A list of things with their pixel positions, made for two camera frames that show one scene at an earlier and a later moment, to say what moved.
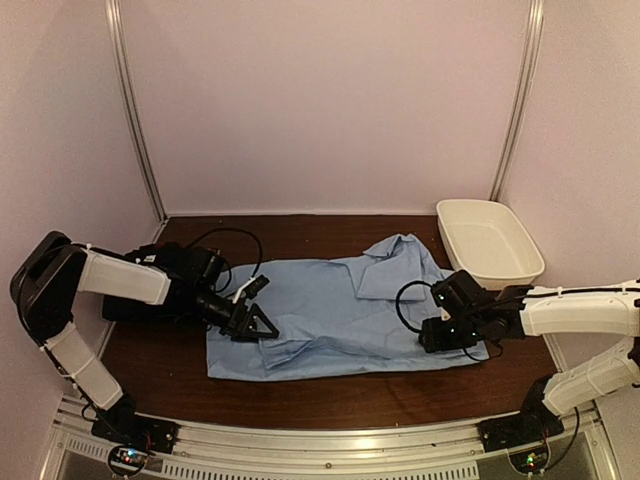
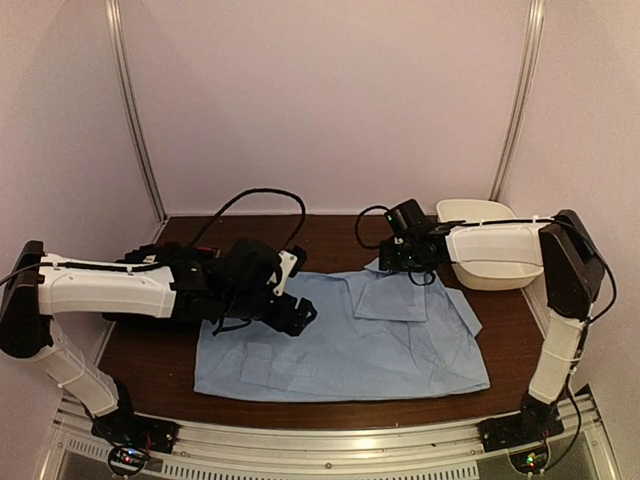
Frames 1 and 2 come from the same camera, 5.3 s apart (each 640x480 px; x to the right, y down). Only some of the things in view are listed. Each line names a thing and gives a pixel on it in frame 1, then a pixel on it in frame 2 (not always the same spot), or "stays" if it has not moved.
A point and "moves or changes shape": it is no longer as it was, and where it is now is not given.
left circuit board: (128, 458) stays
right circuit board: (530, 460) stays
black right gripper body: (465, 335) → (406, 260)
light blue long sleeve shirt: (366, 313) moves or changes shape
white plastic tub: (485, 238) stays
